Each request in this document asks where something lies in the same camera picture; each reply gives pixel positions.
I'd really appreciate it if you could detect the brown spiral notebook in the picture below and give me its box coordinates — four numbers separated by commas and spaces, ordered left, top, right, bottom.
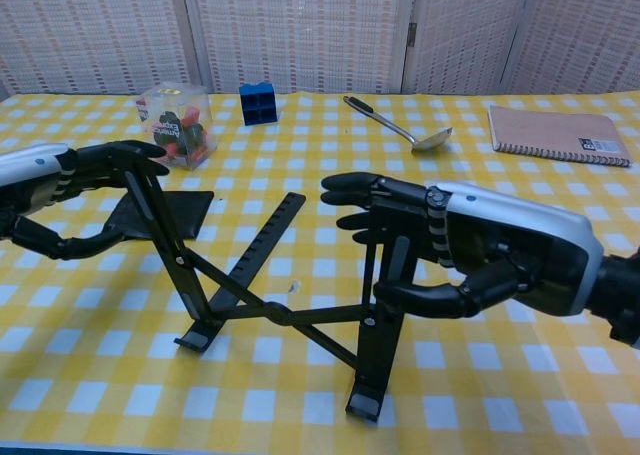
487, 104, 633, 169

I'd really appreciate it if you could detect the yellow checked tablecloth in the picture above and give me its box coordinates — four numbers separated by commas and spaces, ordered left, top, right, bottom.
0, 92, 640, 455

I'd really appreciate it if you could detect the steel ladle black handle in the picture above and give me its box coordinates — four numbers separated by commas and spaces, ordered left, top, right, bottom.
342, 95, 454, 154

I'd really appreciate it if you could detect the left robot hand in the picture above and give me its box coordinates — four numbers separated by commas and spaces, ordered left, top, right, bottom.
0, 140, 170, 262

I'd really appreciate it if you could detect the clear box with toys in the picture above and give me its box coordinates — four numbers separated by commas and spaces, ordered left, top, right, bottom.
136, 82, 217, 172

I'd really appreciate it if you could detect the black drawstring pouch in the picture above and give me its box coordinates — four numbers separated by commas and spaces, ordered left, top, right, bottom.
102, 189, 215, 241

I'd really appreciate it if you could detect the black folding laptop stand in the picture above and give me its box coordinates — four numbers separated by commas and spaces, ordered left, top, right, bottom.
102, 142, 416, 424

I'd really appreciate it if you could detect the blue building block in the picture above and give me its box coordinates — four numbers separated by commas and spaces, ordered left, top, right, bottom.
238, 81, 279, 126

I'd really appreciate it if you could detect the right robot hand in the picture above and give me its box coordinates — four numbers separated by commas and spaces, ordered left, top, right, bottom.
319, 171, 606, 321

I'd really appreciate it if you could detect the beige woven folding screen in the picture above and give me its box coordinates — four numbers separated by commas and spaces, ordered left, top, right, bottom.
0, 0, 640, 96

